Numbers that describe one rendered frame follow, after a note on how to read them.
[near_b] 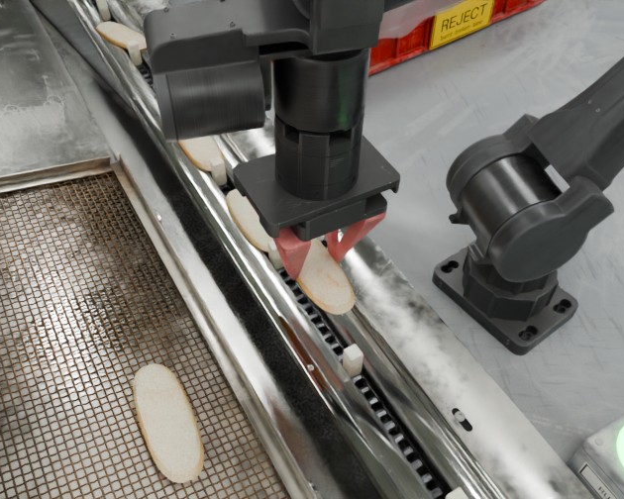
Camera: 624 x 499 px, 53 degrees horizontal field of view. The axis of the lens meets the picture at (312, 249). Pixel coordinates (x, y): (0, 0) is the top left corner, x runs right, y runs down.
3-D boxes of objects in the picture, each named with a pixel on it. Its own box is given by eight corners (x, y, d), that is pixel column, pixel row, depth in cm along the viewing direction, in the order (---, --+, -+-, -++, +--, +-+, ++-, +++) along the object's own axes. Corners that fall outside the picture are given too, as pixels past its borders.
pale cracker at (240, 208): (293, 245, 63) (293, 238, 62) (260, 259, 62) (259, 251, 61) (250, 186, 69) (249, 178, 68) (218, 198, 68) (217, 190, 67)
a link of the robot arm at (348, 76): (388, 37, 34) (355, -12, 37) (262, 52, 32) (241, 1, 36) (375, 139, 39) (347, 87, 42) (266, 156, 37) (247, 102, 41)
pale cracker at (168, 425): (215, 473, 43) (216, 465, 42) (160, 493, 42) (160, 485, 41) (172, 360, 49) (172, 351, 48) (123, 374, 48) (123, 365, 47)
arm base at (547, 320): (577, 313, 61) (485, 241, 68) (606, 259, 55) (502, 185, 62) (519, 359, 58) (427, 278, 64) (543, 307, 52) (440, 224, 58)
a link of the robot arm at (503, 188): (560, 272, 56) (530, 230, 60) (599, 188, 49) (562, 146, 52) (466, 294, 55) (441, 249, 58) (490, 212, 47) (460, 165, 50)
